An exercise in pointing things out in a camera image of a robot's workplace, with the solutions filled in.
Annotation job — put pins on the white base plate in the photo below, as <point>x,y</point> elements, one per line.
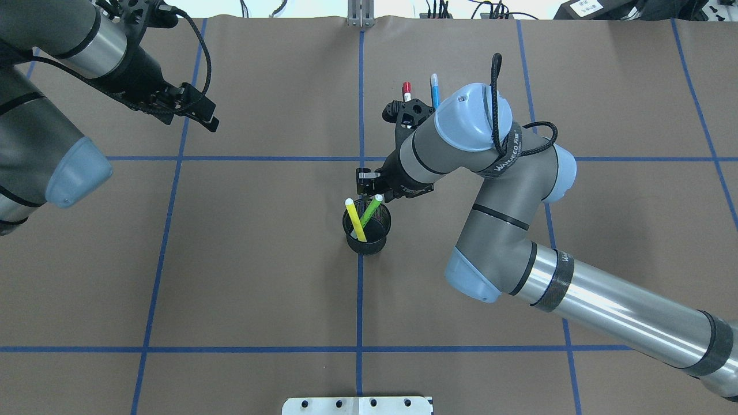
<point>359,405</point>

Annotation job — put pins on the grey aluminium frame bracket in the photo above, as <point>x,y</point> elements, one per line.
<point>360,13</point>

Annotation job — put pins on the green highlighter pen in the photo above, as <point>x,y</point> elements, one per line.
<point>371,208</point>

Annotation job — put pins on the blue highlighter pen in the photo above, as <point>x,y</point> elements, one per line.
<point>435,90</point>

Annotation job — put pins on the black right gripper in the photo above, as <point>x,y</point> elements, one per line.
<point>395,172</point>

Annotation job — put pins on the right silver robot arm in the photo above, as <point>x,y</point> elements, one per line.
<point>522,167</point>

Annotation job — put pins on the yellow highlighter pen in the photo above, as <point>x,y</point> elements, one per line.
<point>355,220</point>

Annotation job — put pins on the red capped white marker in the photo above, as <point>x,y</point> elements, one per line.
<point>406,91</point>

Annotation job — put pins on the black mesh pen holder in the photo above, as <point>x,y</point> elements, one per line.
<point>376,230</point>

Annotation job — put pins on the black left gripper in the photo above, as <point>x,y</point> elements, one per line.
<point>140,72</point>

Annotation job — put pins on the brown paper table mat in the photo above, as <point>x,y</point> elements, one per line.
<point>210,274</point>

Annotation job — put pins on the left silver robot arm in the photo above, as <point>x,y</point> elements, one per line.
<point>46,158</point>

